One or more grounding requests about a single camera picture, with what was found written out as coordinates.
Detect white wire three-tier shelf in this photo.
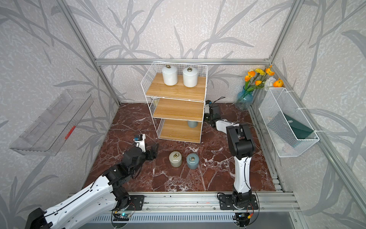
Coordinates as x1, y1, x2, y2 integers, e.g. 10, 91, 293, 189
141, 61, 208, 143

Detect green book in basket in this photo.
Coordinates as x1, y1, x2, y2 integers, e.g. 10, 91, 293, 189
268, 112, 313, 140

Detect clear plastic wall tray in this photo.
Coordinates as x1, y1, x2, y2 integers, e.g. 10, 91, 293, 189
10, 89, 93, 156

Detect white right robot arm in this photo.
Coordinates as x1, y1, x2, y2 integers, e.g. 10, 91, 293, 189
204, 101, 255, 209

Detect left white tea canister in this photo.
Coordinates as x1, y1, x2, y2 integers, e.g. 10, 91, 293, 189
162, 65, 178, 86

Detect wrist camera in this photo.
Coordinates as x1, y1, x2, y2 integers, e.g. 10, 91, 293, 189
133, 134, 146, 153
205, 100, 213, 114

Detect orange and white flowers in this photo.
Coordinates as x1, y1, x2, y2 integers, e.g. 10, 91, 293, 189
243, 66, 284, 92

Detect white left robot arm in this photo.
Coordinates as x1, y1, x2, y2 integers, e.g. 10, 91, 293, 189
25, 144, 159, 229

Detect blue glass vase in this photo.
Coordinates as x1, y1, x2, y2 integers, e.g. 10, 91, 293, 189
235, 88, 254, 111

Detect blue-grey tea canister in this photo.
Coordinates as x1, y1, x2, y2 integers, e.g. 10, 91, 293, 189
186, 153, 199, 169
187, 121, 198, 128

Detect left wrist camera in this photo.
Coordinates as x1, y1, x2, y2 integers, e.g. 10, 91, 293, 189
133, 134, 146, 153

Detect beige tea canister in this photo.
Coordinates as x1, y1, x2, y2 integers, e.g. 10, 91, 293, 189
169, 151, 183, 168

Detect white mesh wall basket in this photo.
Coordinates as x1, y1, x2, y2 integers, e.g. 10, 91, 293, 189
259, 87, 319, 157

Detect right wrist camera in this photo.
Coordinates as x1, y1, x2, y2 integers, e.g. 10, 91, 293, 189
205, 100, 213, 114

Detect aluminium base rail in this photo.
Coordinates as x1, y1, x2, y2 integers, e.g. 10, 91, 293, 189
130, 191, 301, 213

